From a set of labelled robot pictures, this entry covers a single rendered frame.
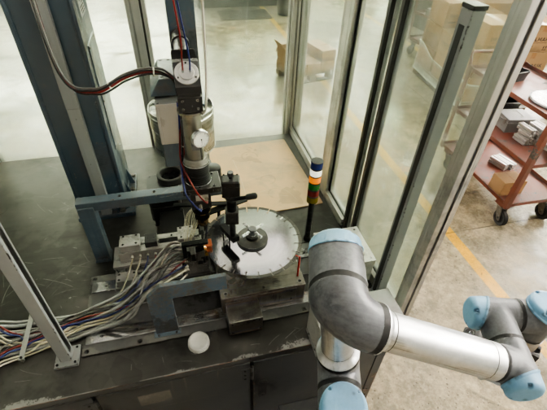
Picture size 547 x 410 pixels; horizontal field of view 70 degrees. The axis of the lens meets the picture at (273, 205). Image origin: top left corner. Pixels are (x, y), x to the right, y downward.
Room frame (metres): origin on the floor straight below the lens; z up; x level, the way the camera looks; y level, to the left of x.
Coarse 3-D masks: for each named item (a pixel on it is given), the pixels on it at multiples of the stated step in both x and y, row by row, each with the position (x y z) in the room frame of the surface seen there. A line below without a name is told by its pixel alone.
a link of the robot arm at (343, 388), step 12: (324, 384) 0.47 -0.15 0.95; (336, 384) 0.45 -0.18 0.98; (348, 384) 0.45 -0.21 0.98; (360, 384) 0.47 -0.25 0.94; (324, 396) 0.42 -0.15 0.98; (336, 396) 0.42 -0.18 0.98; (348, 396) 0.42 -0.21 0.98; (360, 396) 0.43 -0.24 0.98; (324, 408) 0.40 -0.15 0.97; (336, 408) 0.40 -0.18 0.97; (348, 408) 0.40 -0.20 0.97; (360, 408) 0.40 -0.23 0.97
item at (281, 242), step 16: (240, 224) 1.05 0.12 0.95; (256, 224) 1.05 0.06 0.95; (272, 224) 1.06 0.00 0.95; (288, 224) 1.06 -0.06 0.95; (272, 240) 0.97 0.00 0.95; (288, 240) 0.98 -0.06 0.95; (224, 256) 0.88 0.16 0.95; (240, 256) 0.89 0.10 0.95; (256, 256) 0.89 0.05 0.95; (272, 256) 0.89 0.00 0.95; (288, 256) 0.90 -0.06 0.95; (240, 272) 0.82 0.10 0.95; (256, 272) 0.82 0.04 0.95
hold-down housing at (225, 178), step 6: (228, 174) 0.92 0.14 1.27; (222, 180) 0.92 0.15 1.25; (228, 180) 0.92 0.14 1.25; (234, 180) 0.92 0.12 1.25; (222, 186) 0.90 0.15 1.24; (228, 186) 0.90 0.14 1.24; (234, 186) 0.91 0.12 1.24; (222, 192) 0.90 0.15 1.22; (228, 192) 0.90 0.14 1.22; (234, 192) 0.91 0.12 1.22; (228, 198) 0.91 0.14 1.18; (228, 204) 0.91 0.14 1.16; (234, 204) 0.92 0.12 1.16; (228, 210) 0.92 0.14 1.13; (234, 210) 0.92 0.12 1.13; (228, 216) 0.91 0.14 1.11; (234, 216) 0.91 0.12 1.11; (228, 222) 0.91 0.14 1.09; (234, 222) 0.91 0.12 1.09
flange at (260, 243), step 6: (246, 228) 1.02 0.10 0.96; (240, 234) 0.98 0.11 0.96; (264, 234) 0.99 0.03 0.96; (240, 240) 0.95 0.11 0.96; (246, 240) 0.95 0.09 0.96; (252, 240) 0.95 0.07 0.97; (258, 240) 0.96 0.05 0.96; (264, 240) 0.96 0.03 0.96; (240, 246) 0.93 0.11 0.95; (246, 246) 0.93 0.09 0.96; (252, 246) 0.93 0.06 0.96; (258, 246) 0.93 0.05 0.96
